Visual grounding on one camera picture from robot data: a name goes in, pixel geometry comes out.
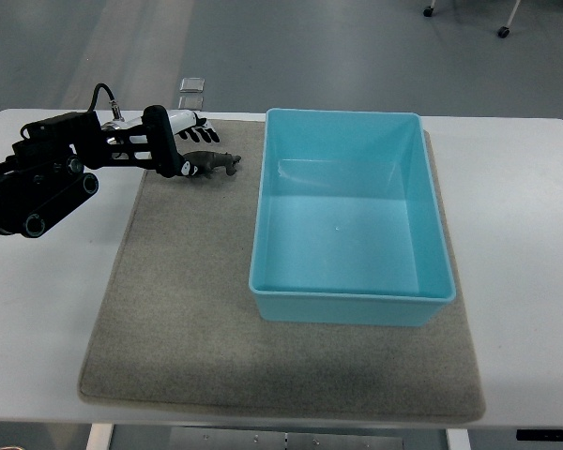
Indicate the black table control panel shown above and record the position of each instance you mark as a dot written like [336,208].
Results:
[540,435]

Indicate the brown hippo toy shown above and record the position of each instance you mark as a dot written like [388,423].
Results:
[205,162]

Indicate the blue plastic box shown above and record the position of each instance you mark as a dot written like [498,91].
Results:
[348,227]

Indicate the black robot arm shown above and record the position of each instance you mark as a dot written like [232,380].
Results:
[50,172]

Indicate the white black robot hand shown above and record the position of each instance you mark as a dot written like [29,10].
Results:
[187,124]

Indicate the upper floor outlet plate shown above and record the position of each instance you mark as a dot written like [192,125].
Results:
[192,85]

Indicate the grey felt mat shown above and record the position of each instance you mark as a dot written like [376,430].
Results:
[178,328]

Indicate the right chair caster wheel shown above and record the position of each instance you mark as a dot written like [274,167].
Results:
[503,32]

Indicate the floor outlet plate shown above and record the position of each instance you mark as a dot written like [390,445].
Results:
[190,102]
[192,85]

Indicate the lower floor outlet plate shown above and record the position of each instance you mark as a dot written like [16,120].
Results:
[190,102]

